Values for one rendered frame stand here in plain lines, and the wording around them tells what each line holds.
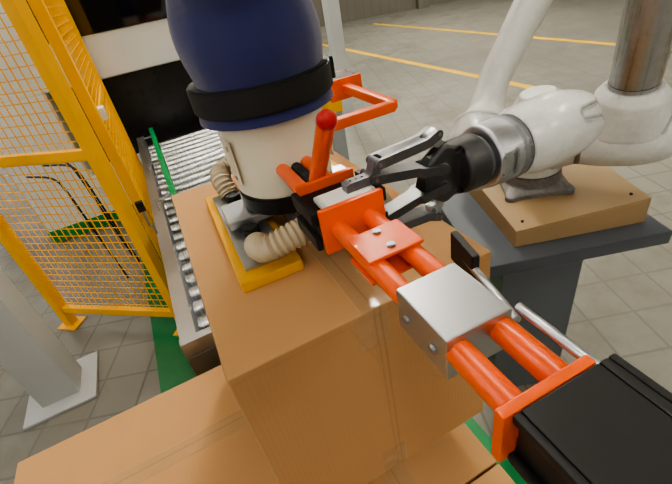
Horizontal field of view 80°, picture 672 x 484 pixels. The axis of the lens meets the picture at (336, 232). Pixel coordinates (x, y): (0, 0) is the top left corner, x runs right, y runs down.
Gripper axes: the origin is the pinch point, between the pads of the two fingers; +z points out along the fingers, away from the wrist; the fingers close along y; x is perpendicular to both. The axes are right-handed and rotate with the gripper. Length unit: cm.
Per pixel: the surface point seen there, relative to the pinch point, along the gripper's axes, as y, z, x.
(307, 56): -15.0, -5.3, 17.1
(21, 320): 73, 94, 125
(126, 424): 66, 53, 45
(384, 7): 103, -617, 998
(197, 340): 60, 30, 57
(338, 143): 40, -48, 113
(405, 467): 66, -3, -1
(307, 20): -19.2, -6.5, 17.7
